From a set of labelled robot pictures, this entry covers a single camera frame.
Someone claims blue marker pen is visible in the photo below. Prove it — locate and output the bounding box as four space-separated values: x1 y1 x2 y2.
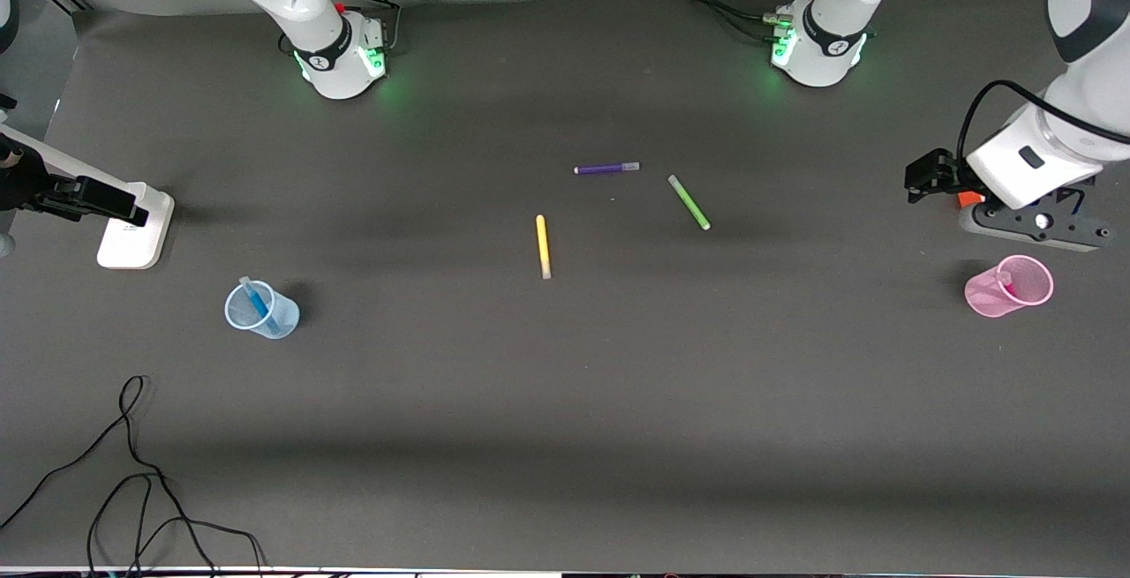
238 276 282 336

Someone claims translucent pink plastic cup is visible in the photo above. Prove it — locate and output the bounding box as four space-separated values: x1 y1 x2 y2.
962 254 1055 319

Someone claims translucent blue plastic cup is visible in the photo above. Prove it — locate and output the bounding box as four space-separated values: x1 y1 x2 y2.
224 279 301 339

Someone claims green marker pen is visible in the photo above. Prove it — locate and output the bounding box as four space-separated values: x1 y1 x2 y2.
667 174 712 231

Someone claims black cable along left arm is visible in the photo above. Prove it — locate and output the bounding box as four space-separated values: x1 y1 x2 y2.
956 79 1130 186

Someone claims thin black loose cable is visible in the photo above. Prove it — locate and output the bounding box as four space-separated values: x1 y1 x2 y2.
0 375 266 578

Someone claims black left arm base cable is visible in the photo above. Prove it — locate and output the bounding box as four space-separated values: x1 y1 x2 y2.
667 0 795 45

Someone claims black arm base cable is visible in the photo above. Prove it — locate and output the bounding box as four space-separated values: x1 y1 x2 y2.
331 0 403 55
667 0 795 45

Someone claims black right arm base cable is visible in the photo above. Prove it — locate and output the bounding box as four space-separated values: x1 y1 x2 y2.
331 0 403 55

